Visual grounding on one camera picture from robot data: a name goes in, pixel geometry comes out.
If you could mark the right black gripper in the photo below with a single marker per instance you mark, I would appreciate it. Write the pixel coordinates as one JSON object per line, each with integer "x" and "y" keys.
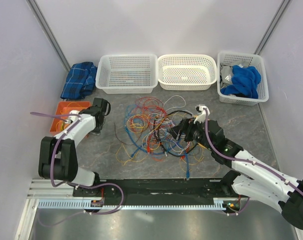
{"x": 186, "y": 125}

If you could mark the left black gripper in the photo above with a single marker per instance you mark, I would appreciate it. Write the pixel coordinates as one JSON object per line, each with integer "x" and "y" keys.
{"x": 99, "y": 128}

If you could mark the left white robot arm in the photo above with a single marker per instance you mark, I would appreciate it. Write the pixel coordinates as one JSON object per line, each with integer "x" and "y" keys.
{"x": 58, "y": 157}

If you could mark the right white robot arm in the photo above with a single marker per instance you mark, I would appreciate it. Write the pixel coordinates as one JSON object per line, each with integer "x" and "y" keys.
{"x": 248, "y": 176}

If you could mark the blue plaid cloth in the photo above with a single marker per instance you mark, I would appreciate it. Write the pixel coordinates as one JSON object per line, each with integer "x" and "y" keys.
{"x": 80, "y": 81}

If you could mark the left white perforated basket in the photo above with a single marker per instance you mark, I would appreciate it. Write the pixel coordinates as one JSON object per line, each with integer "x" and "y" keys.
{"x": 127, "y": 73}

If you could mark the white perforated basket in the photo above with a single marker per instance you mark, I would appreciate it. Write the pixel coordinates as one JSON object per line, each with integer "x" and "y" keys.
{"x": 127, "y": 73}
{"x": 255, "y": 61}
{"x": 187, "y": 72}

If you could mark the orange plastic tray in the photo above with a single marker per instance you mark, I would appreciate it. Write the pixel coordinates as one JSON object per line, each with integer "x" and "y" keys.
{"x": 63, "y": 108}

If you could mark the middle white perforated basket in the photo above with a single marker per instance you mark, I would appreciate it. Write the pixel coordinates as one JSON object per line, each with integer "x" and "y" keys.
{"x": 187, "y": 72}

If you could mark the grey cloth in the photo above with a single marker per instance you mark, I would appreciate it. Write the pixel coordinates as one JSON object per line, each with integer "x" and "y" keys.
{"x": 226, "y": 72}

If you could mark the right white perforated basket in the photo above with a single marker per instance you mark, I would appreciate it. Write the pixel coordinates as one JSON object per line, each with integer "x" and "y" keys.
{"x": 255, "y": 61}

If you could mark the blue towel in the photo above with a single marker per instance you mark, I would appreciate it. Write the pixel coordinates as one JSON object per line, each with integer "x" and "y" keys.
{"x": 245, "y": 82}

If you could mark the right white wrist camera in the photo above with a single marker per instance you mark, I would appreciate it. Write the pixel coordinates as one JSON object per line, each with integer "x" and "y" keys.
{"x": 203, "y": 112}

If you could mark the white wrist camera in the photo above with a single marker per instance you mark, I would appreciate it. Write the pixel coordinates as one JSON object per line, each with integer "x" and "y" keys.
{"x": 72, "y": 117}
{"x": 203, "y": 112}

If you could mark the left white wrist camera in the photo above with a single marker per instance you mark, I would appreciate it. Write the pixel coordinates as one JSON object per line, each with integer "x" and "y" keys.
{"x": 72, "y": 117}

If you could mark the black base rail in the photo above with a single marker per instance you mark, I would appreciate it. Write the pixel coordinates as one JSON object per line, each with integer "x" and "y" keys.
{"x": 159, "y": 191}

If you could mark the light blue cable duct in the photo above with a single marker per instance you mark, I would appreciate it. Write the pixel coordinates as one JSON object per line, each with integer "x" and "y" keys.
{"x": 87, "y": 204}

